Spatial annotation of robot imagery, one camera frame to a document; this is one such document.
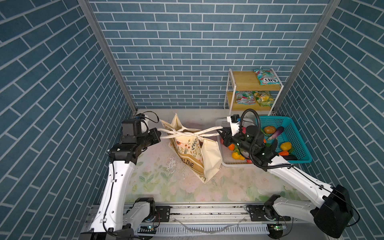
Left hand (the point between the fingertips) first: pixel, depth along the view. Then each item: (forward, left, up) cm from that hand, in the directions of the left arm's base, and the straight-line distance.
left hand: (159, 131), depth 72 cm
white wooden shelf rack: (+35, -50, +6) cm, 62 cm away
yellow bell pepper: (+5, -76, -23) cm, 80 cm away
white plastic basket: (-2, -36, -25) cm, 44 cm away
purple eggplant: (+19, -78, -24) cm, 83 cm away
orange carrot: (+1, -74, -24) cm, 78 cm away
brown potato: (+19, -71, -24) cm, 77 cm away
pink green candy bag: (+36, -53, -9) cm, 65 cm away
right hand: (+2, -29, +2) cm, 29 cm away
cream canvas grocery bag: (-8, -18, -10) cm, 22 cm away
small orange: (-8, -35, -2) cm, 36 cm away
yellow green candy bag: (+34, -66, -8) cm, 75 cm away
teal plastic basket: (-1, -82, -22) cm, 84 cm away
